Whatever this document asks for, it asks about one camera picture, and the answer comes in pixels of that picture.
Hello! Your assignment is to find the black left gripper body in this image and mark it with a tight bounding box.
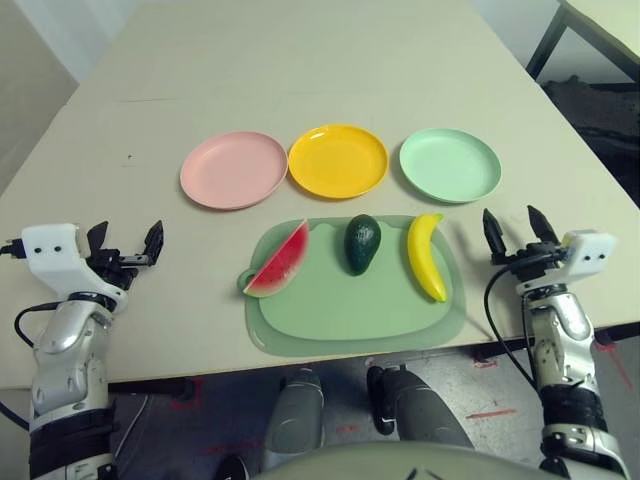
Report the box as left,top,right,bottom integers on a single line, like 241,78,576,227
82,246,154,292

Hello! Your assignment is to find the mint green round plate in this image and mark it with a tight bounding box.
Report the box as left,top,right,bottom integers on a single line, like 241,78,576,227
398,128,503,205

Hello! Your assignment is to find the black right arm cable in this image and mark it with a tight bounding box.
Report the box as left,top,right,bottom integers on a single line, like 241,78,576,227
482,258,547,401

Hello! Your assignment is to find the black-framed side table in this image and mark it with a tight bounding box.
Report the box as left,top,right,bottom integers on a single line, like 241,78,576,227
524,0,640,82

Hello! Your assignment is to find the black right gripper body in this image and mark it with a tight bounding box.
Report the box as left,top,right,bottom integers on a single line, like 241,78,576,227
490,242,571,289

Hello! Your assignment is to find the grey left robot leg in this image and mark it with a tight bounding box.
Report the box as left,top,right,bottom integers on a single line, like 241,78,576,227
263,368,325,455

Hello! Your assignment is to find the yellow toy banana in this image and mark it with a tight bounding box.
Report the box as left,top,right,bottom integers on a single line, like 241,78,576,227
406,213,449,304

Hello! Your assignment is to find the grey robot leg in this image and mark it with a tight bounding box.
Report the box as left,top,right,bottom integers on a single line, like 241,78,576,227
367,364,474,449
263,368,325,455

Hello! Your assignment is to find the toy watermelon slice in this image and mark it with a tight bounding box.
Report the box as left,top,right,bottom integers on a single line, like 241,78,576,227
243,218,311,299

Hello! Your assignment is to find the dark floor mat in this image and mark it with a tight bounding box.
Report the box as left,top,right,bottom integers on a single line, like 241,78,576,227
542,74,640,211

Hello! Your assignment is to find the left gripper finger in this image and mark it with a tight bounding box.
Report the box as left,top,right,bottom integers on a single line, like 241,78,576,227
85,220,111,257
139,219,165,265

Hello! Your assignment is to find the pink round plate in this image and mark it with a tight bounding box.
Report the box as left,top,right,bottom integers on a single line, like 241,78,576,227
179,130,290,211

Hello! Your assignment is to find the grey right robot leg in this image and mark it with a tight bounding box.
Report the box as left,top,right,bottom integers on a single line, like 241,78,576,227
367,364,474,449

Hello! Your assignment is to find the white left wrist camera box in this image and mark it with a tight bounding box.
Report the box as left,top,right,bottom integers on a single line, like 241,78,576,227
20,223,129,314

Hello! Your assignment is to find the black table base bar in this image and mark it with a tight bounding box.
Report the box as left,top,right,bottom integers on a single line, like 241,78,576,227
107,378,197,402
472,343,532,367

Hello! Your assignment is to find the yellow round plate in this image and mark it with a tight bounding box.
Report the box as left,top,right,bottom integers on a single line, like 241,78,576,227
288,123,390,201

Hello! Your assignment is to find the black robot foot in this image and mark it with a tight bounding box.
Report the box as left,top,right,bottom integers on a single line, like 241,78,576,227
215,453,251,480

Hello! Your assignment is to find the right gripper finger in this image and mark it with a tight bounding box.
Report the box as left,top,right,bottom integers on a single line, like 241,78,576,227
527,204,560,246
482,208,507,257

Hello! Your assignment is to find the dark green toy avocado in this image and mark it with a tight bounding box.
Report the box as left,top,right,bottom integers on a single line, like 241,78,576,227
343,213,383,277

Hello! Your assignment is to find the grey robot torso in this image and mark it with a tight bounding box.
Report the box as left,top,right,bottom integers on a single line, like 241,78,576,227
249,438,547,480

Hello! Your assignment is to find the thin white floor cable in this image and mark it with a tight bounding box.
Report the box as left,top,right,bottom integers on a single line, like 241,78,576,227
117,392,154,454

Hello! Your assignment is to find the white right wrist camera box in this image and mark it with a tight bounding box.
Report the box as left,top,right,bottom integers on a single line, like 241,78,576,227
562,229,619,281

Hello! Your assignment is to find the green cutting board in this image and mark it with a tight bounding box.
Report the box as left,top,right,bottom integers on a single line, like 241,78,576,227
235,214,467,357

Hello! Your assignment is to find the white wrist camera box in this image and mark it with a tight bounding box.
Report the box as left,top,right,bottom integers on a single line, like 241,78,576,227
562,229,619,281
20,223,129,314

